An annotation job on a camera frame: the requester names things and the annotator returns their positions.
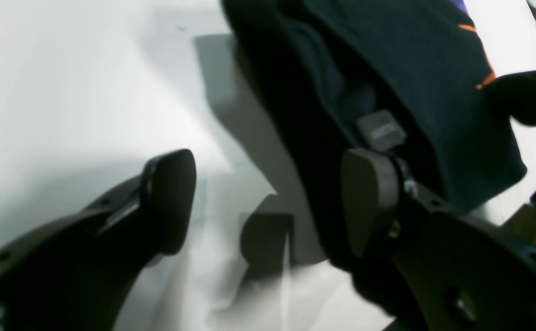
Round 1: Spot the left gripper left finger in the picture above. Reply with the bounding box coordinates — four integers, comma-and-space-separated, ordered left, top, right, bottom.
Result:
0, 149, 197, 331

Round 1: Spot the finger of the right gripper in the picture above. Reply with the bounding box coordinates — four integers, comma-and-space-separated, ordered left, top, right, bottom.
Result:
484, 71, 536, 126

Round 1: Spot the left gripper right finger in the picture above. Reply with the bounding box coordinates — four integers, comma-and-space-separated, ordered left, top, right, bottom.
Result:
340, 149, 536, 331

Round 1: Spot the black T-shirt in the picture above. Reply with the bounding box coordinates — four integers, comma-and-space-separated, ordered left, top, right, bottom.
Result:
222, 0, 527, 329

